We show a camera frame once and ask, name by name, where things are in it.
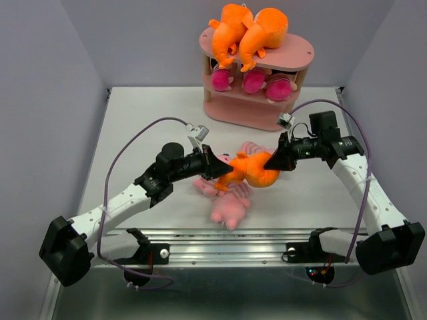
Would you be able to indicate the pink plush with face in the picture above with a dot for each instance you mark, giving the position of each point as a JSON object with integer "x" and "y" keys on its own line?
{"x": 206, "y": 187}

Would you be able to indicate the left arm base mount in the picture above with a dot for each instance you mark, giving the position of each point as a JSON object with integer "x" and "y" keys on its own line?
{"x": 136, "y": 256}

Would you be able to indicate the pink three-tier shelf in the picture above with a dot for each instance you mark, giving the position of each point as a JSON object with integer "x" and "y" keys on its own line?
{"x": 239, "y": 107}

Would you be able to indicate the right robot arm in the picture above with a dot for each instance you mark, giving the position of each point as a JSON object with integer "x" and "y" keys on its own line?
{"x": 391, "y": 241}

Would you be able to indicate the orange shark plush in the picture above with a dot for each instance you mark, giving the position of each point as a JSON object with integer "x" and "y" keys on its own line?
{"x": 267, "y": 30}
{"x": 228, "y": 32}

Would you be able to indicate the pink striped plush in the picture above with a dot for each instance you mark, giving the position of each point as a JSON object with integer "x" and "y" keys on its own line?
{"x": 250, "y": 148}
{"x": 230, "y": 208}

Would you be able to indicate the boy doll pink pants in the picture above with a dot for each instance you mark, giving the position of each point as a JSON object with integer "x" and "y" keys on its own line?
{"x": 221, "y": 79}
{"x": 279, "y": 86}
{"x": 255, "y": 79}

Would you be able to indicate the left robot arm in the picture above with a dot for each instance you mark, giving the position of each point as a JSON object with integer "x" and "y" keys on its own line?
{"x": 71, "y": 247}

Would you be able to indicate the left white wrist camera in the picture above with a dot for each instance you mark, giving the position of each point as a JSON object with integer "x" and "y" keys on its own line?
{"x": 196, "y": 135}

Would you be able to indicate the aluminium rail frame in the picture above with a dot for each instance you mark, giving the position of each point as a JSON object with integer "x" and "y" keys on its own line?
{"x": 217, "y": 273}

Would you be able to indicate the plain orange plush toy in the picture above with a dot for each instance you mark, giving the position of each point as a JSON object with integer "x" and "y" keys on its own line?
{"x": 249, "y": 168}

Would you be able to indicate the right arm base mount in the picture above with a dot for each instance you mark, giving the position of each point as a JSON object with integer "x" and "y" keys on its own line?
{"x": 320, "y": 269}

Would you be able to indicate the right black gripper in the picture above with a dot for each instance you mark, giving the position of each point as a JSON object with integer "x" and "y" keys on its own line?
{"x": 283, "y": 158}

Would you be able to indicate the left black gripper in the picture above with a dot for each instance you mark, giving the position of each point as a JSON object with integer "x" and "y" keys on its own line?
{"x": 213, "y": 167}

